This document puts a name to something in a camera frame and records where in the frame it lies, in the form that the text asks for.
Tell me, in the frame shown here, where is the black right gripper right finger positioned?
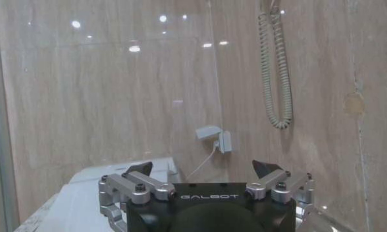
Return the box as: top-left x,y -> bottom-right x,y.
246,159 -> 318,232

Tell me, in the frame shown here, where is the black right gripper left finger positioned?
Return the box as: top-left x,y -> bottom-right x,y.
98,161 -> 176,230

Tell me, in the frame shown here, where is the white power cable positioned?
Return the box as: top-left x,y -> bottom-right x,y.
183,142 -> 220,181

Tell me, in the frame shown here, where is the grey wall socket cover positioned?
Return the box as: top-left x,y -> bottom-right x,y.
195,125 -> 235,154

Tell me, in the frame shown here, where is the grey coiled hose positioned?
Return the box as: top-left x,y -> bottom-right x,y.
256,0 -> 294,130

